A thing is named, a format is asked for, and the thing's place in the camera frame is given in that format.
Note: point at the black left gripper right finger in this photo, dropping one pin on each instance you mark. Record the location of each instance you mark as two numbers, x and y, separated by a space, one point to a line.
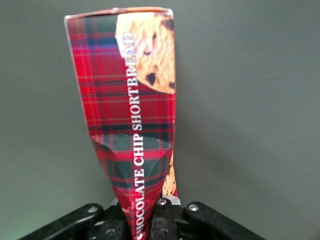
212 222

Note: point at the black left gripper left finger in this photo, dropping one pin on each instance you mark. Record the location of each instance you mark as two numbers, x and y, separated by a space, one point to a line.
75 225

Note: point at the red tartan cookie box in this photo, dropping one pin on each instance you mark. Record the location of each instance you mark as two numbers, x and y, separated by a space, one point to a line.
120 112

